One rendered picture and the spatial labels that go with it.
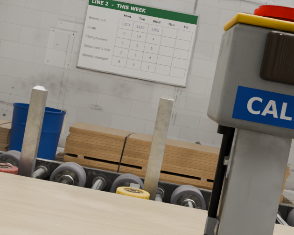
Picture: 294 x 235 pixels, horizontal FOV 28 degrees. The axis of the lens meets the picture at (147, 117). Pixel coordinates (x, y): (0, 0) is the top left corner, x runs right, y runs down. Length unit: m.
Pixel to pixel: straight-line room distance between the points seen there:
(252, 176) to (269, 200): 0.02
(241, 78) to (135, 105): 7.19
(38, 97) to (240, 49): 1.16
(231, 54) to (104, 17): 7.23
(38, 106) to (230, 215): 1.14
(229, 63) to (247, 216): 0.10
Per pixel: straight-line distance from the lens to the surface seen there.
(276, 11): 0.39
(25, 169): 1.52
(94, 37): 7.58
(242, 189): 0.39
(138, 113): 7.55
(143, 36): 7.54
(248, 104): 0.36
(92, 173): 2.02
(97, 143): 6.28
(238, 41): 0.36
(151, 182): 1.49
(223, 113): 0.36
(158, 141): 1.47
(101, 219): 1.11
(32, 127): 1.50
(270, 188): 0.39
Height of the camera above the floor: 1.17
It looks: 3 degrees down
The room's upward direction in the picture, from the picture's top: 11 degrees clockwise
